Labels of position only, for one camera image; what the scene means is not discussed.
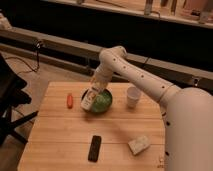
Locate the orange carrot toy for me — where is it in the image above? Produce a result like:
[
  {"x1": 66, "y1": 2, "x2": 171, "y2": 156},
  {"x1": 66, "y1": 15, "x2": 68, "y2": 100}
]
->
[{"x1": 67, "y1": 94, "x2": 73, "y2": 109}]

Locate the black office chair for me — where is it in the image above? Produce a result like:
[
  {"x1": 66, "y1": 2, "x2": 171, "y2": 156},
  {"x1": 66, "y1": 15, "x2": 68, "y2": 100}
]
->
[{"x1": 0, "y1": 53, "x2": 38, "y2": 146}]

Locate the black remote control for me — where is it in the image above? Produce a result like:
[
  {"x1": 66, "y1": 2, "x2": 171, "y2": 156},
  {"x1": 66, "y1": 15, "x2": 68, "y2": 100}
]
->
[{"x1": 88, "y1": 135, "x2": 102, "y2": 162}]

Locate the white paper cup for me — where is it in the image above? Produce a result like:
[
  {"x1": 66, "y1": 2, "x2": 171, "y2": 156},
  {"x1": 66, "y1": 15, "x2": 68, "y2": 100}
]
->
[{"x1": 127, "y1": 87, "x2": 141, "y2": 108}]

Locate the black cable on floor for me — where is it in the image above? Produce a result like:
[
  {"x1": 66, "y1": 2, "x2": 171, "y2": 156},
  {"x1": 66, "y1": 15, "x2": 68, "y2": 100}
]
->
[{"x1": 3, "y1": 39, "x2": 45, "y2": 75}]

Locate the green ceramic bowl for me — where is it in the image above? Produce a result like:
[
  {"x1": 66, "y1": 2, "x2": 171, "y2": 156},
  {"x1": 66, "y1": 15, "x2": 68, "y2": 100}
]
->
[{"x1": 88, "y1": 89, "x2": 113, "y2": 114}]

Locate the white sponge block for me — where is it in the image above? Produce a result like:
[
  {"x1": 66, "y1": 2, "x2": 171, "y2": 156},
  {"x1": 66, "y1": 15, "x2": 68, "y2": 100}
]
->
[{"x1": 128, "y1": 135, "x2": 150, "y2": 155}]

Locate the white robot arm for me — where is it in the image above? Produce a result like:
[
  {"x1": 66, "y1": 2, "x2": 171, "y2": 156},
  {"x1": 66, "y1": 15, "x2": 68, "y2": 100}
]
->
[{"x1": 95, "y1": 46, "x2": 213, "y2": 171}]

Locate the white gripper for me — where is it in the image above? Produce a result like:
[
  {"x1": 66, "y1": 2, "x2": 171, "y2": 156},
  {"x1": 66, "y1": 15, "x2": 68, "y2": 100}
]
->
[{"x1": 91, "y1": 68, "x2": 111, "y2": 91}]

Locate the long grey metal rail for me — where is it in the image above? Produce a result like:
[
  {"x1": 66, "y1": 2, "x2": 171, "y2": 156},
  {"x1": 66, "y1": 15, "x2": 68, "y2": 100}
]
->
[{"x1": 0, "y1": 27, "x2": 213, "y2": 112}]

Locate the clear labelled plastic bottle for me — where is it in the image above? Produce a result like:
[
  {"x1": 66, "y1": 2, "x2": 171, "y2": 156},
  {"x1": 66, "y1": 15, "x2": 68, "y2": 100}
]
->
[{"x1": 81, "y1": 86, "x2": 100, "y2": 110}]

